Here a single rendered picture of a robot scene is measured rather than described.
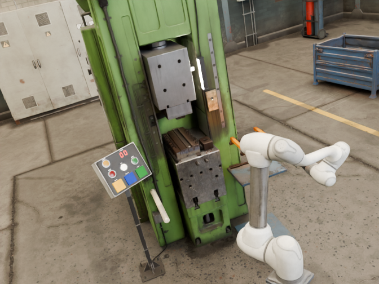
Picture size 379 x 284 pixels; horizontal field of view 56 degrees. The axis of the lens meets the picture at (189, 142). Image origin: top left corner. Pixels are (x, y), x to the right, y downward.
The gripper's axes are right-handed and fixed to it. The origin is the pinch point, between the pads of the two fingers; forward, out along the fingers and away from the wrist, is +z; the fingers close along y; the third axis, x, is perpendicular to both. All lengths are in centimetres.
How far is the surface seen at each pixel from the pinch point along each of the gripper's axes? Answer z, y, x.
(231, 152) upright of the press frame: 69, -18, -23
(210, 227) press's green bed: 51, -56, -81
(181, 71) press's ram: 54, -54, 64
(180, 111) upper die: 54, -61, 35
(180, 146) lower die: 60, -65, 2
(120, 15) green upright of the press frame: 68, -85, 109
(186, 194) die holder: 48, -71, -35
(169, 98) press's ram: 54, -67, 47
